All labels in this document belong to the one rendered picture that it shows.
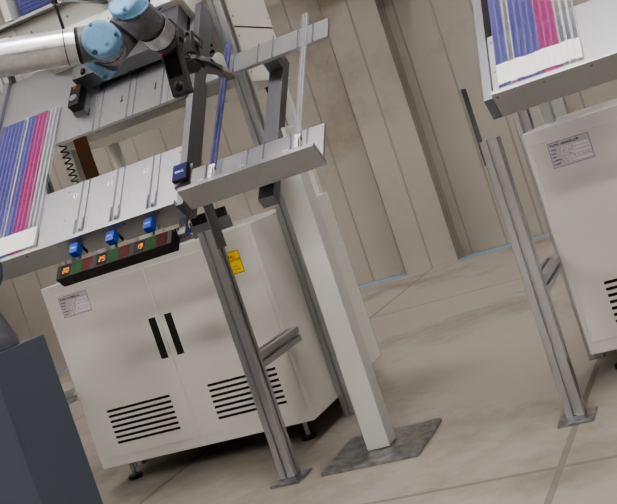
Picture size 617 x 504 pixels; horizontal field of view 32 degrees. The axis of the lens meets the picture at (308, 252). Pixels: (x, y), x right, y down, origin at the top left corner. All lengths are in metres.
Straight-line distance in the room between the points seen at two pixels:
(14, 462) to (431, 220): 3.92
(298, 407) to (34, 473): 0.94
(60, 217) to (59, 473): 0.81
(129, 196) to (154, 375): 0.60
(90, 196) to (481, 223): 3.43
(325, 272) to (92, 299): 0.82
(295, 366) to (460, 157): 3.16
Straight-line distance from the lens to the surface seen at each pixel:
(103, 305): 3.07
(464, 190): 5.87
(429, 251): 5.81
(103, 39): 2.19
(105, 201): 2.73
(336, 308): 2.54
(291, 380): 2.87
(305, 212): 2.52
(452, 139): 5.85
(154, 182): 2.66
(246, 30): 3.24
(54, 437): 2.24
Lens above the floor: 0.69
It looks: 4 degrees down
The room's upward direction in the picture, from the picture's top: 18 degrees counter-clockwise
